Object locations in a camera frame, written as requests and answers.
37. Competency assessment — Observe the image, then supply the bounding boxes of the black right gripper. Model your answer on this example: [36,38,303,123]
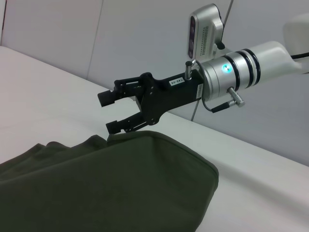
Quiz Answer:
[97,72,206,135]

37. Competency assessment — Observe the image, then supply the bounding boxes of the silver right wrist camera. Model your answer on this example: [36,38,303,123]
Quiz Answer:
[188,3,226,60]

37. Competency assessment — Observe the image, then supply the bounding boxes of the dark green t-shirt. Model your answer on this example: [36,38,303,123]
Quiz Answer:
[0,130,219,232]

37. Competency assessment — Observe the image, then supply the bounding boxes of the right arm cable with plug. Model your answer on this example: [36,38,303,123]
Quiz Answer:
[184,60,246,115]

